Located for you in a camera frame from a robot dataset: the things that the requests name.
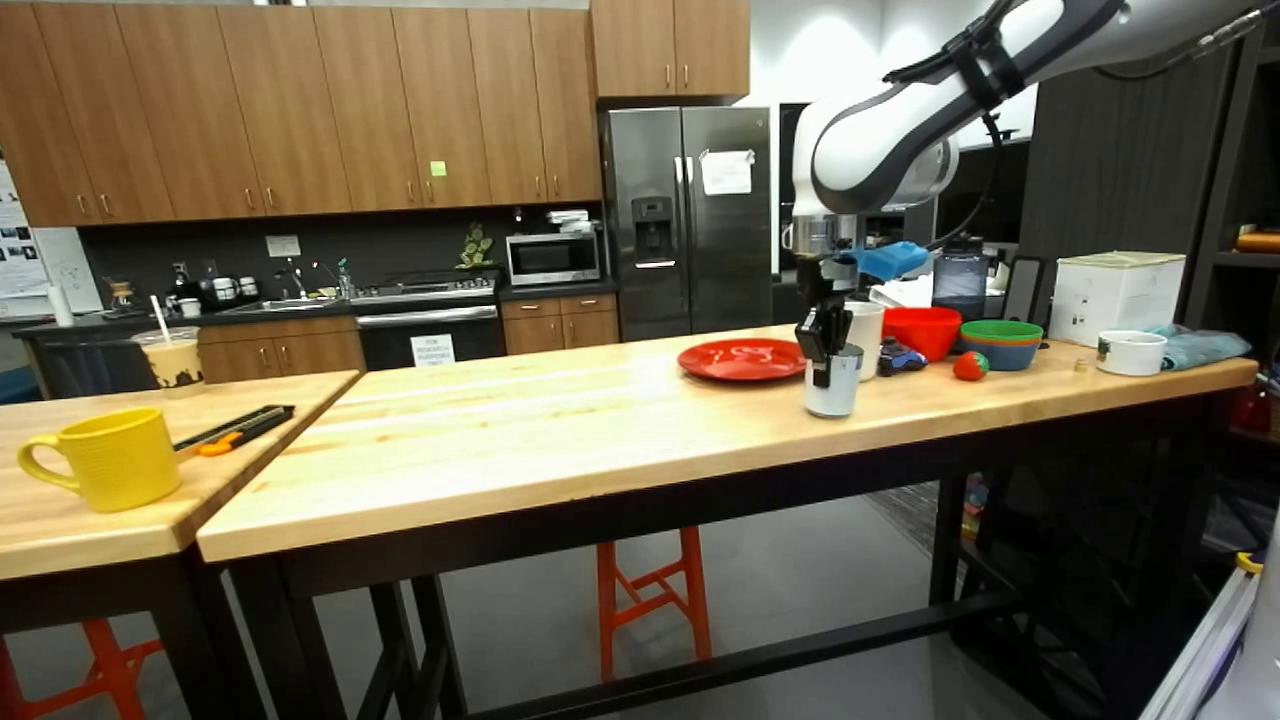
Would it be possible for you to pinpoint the tan container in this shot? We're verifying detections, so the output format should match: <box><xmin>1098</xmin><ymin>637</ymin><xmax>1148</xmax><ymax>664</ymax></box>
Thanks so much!
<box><xmin>133</xmin><ymin>291</ymin><xmax>206</xmax><ymax>393</ymax></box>

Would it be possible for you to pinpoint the green bowl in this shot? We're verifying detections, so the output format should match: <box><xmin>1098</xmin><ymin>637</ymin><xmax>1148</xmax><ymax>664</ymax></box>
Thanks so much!
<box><xmin>962</xmin><ymin>315</ymin><xmax>1049</xmax><ymax>352</ymax></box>

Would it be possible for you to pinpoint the dark blue toy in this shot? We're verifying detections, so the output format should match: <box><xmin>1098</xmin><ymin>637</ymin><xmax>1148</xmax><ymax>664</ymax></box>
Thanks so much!
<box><xmin>876</xmin><ymin>341</ymin><xmax>934</xmax><ymax>380</ymax></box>

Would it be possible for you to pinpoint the white paper on refrigerator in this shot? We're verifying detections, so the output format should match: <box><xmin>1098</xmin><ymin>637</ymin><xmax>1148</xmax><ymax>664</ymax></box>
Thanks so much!
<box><xmin>695</xmin><ymin>149</ymin><xmax>761</xmax><ymax>199</ymax></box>

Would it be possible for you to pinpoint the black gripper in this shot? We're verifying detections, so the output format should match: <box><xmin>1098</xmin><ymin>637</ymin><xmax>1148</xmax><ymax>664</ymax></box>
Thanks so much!
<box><xmin>791</xmin><ymin>247</ymin><xmax>859</xmax><ymax>370</ymax></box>

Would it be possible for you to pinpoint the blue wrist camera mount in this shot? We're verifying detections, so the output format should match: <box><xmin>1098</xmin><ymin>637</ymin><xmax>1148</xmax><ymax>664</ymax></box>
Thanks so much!
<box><xmin>852</xmin><ymin>237</ymin><xmax>936</xmax><ymax>286</ymax></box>

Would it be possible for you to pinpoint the black steel refrigerator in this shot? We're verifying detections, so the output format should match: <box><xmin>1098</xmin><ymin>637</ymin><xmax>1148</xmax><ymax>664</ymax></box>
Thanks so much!
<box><xmin>599</xmin><ymin>103</ymin><xmax>777</xmax><ymax>341</ymax></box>

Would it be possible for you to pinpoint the teal cloth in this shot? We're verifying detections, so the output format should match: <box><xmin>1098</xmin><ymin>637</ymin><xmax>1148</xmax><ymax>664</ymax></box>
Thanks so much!
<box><xmin>1152</xmin><ymin>325</ymin><xmax>1255</xmax><ymax>376</ymax></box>

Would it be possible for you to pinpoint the black metal table frame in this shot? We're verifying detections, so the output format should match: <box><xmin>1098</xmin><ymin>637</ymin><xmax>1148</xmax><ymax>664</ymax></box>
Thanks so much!
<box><xmin>0</xmin><ymin>553</ymin><xmax>271</xmax><ymax>720</ymax></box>
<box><xmin>197</xmin><ymin>384</ymin><xmax>1263</xmax><ymax>720</ymax></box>

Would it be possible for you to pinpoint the wooden base cabinet with drawers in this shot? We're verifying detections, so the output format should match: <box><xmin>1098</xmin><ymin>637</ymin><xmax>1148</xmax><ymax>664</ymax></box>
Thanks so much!
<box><xmin>496</xmin><ymin>291</ymin><xmax>626</xmax><ymax>355</ymax></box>

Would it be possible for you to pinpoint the black dishwasher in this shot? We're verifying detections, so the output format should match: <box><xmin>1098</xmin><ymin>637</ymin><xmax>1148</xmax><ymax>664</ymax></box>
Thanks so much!
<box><xmin>354</xmin><ymin>301</ymin><xmax>507</xmax><ymax>372</ymax></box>

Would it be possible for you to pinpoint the red plate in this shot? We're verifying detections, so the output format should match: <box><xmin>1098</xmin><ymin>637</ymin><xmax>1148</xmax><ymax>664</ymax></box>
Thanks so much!
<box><xmin>678</xmin><ymin>337</ymin><xmax>812</xmax><ymax>389</ymax></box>

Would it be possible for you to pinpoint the white crumpled paper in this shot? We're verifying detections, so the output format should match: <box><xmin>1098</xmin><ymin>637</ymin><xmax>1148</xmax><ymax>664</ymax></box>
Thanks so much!
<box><xmin>881</xmin><ymin>278</ymin><xmax>942</xmax><ymax>313</ymax></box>

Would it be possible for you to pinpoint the yellow mug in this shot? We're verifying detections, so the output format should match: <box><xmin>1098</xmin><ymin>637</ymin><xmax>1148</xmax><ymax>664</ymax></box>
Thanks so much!
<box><xmin>14</xmin><ymin>403</ymin><xmax>183</xmax><ymax>515</ymax></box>

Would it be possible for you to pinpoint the green potted plant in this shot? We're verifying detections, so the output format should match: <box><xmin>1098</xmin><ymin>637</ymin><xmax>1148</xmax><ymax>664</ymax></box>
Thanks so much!
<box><xmin>455</xmin><ymin>219</ymin><xmax>499</xmax><ymax>278</ymax></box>

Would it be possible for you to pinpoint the white bowl with filling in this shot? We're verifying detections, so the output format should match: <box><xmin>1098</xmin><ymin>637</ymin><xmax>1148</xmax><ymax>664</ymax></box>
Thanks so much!
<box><xmin>1091</xmin><ymin>330</ymin><xmax>1172</xmax><ymax>380</ymax></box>

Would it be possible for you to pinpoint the white panel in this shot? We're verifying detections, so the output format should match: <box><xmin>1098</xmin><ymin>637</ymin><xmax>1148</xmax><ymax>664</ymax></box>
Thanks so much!
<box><xmin>1138</xmin><ymin>534</ymin><xmax>1280</xmax><ymax>720</ymax></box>

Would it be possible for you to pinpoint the long wooden wall cabinet row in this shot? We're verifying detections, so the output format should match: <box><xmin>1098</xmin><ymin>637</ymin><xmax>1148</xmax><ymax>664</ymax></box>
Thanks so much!
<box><xmin>0</xmin><ymin>0</ymin><xmax>603</xmax><ymax>234</ymax></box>

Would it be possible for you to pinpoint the orange metal stool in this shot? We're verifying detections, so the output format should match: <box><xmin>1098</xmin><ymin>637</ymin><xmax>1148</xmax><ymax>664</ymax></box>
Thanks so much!
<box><xmin>591</xmin><ymin>525</ymin><xmax>718</xmax><ymax>688</ymax></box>
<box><xmin>0</xmin><ymin>614</ymin><xmax>169</xmax><ymax>720</ymax></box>

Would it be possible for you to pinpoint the white paper on dishwasher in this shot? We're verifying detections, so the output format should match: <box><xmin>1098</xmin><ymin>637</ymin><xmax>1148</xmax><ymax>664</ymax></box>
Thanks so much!
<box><xmin>409</xmin><ymin>333</ymin><xmax>460</xmax><ymax>372</ymax></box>

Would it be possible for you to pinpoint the white cardboard box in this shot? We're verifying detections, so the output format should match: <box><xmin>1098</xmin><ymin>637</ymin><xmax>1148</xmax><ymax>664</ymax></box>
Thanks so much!
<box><xmin>1049</xmin><ymin>247</ymin><xmax>1189</xmax><ymax>352</ymax></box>

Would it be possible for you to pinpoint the blue bowl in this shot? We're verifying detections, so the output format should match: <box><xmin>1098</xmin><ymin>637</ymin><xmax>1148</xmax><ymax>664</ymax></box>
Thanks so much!
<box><xmin>967</xmin><ymin>341</ymin><xmax>1045</xmax><ymax>376</ymax></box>

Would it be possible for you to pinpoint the small wooden double-door cabinet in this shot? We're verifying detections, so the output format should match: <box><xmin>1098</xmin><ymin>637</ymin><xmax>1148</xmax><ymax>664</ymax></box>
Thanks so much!
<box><xmin>588</xmin><ymin>0</ymin><xmax>757</xmax><ymax>103</ymax></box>

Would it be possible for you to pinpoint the red bowl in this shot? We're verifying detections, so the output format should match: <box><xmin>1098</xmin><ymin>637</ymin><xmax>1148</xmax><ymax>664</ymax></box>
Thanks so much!
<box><xmin>881</xmin><ymin>304</ymin><xmax>967</xmax><ymax>370</ymax></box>

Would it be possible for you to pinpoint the small white cup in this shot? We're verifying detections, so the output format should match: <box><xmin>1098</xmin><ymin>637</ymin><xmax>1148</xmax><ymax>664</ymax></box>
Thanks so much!
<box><xmin>800</xmin><ymin>341</ymin><xmax>868</xmax><ymax>426</ymax></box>

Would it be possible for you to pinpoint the silver microwave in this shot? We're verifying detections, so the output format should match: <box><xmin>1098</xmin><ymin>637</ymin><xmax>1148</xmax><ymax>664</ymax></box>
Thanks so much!
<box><xmin>499</xmin><ymin>229</ymin><xmax>609</xmax><ymax>291</ymax></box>

